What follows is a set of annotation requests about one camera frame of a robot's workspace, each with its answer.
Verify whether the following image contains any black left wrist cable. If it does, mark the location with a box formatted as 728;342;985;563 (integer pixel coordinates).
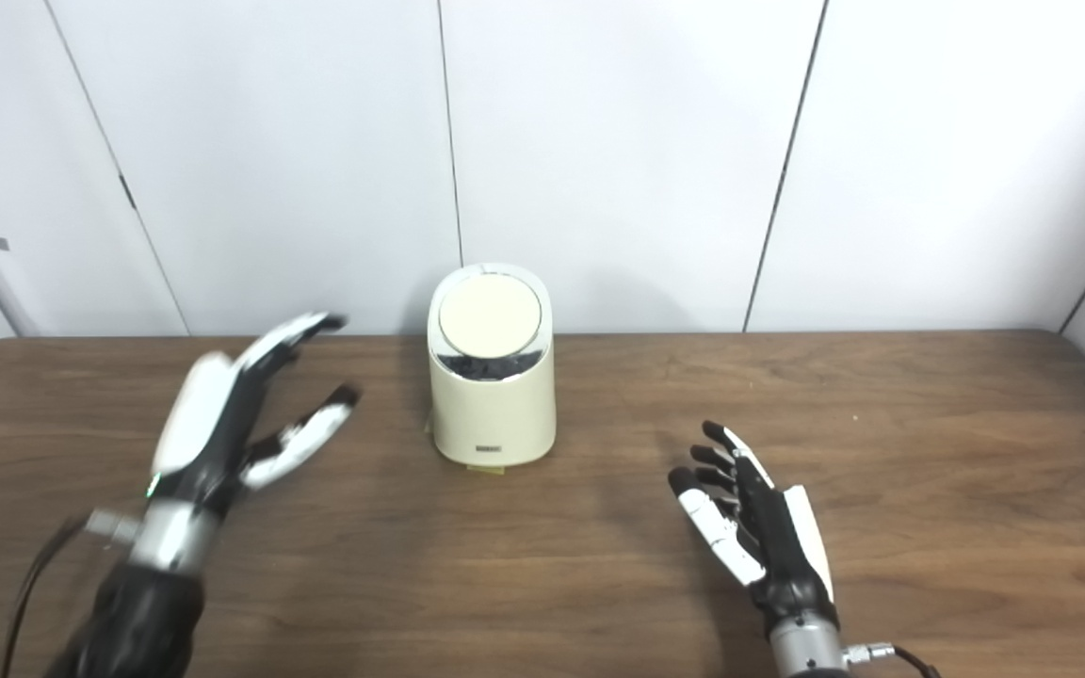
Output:
1;508;143;678

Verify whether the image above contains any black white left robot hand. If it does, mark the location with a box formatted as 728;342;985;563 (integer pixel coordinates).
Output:
147;313;362;517

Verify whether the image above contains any cream round bin lid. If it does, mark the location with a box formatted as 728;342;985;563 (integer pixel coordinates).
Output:
438;274;543;360

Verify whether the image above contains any cream-colored bin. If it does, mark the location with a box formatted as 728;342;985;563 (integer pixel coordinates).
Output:
427;264;558;467

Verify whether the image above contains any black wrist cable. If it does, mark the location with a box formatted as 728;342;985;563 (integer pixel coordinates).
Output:
1;508;143;678
842;642;944;678

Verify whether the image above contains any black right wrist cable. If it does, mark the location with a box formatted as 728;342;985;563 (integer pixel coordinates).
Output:
842;642;944;678

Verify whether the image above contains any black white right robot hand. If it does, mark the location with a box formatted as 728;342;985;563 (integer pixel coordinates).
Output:
667;420;840;638

